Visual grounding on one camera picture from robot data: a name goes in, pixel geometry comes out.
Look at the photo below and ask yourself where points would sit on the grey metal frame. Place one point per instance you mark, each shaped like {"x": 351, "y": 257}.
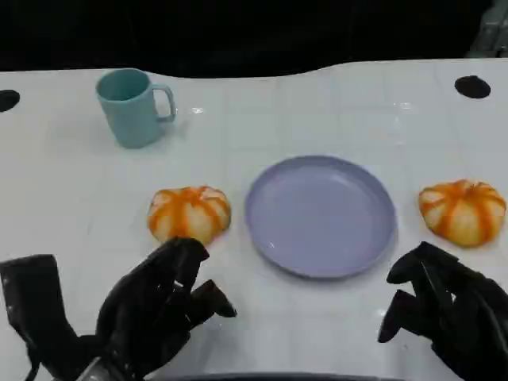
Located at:
{"x": 490, "y": 28}

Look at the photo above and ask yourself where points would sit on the pale green mug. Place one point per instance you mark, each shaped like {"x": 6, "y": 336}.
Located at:
{"x": 129, "y": 115}

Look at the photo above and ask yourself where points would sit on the lilac plate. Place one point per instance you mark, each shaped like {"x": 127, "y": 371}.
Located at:
{"x": 319, "y": 216}

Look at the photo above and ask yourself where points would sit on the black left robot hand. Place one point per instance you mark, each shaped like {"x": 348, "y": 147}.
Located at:
{"x": 139, "y": 301}

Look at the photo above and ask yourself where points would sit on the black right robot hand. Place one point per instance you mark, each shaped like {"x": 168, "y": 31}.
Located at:
{"x": 456, "y": 301}

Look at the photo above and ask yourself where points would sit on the orange and white bread roll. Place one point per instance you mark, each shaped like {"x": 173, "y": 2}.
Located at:
{"x": 462, "y": 214}
{"x": 188, "y": 212}

